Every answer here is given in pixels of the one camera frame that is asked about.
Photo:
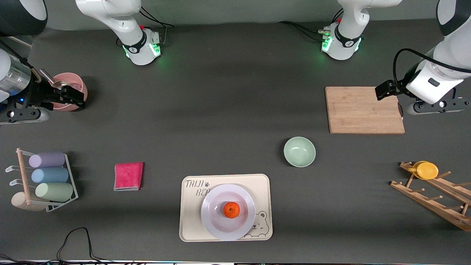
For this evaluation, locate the wooden peg drying rack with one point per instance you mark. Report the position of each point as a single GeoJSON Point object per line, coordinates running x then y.
{"type": "Point", "coordinates": [430, 204]}

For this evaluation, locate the orange fruit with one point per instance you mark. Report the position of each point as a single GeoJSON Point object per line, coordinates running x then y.
{"type": "Point", "coordinates": [231, 210]}

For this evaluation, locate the pink folded cloth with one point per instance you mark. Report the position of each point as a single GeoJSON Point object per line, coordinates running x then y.
{"type": "Point", "coordinates": [128, 176]}

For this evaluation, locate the beige cup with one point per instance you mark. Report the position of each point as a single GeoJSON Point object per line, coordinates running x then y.
{"type": "Point", "coordinates": [18, 201]}

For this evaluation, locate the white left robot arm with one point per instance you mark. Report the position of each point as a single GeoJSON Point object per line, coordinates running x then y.
{"type": "Point", "coordinates": [347, 40]}

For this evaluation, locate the white round plate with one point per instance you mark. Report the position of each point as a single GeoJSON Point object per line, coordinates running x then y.
{"type": "Point", "coordinates": [217, 228]}

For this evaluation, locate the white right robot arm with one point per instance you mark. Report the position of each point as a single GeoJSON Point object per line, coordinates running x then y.
{"type": "Point", "coordinates": [110, 11]}

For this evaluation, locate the green cup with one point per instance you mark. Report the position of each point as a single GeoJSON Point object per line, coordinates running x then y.
{"type": "Point", "coordinates": [54, 192]}

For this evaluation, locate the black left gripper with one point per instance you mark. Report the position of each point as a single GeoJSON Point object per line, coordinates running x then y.
{"type": "Point", "coordinates": [399, 85]}

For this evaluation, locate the blue cup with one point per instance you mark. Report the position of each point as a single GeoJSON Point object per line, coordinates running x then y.
{"type": "Point", "coordinates": [49, 175]}

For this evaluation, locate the pink bowl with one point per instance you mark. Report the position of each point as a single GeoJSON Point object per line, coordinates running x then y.
{"type": "Point", "coordinates": [75, 79]}

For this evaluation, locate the wooden cutting board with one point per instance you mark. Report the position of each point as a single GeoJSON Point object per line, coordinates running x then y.
{"type": "Point", "coordinates": [353, 110]}

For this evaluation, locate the purple cup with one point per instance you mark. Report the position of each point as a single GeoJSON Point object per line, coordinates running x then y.
{"type": "Point", "coordinates": [47, 160]}

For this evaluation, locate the yellow cup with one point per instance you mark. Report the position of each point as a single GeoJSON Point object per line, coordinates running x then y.
{"type": "Point", "coordinates": [427, 170]}

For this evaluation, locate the beige bear print tray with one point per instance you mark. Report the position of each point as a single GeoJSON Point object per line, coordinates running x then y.
{"type": "Point", "coordinates": [191, 221]}

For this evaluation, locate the light green bowl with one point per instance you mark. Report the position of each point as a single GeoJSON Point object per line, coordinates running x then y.
{"type": "Point", "coordinates": [299, 152]}

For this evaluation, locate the metal scoop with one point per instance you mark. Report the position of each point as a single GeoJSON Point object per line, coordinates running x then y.
{"type": "Point", "coordinates": [59, 84]}

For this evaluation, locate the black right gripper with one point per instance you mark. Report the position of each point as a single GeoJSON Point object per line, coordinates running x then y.
{"type": "Point", "coordinates": [34, 94]}

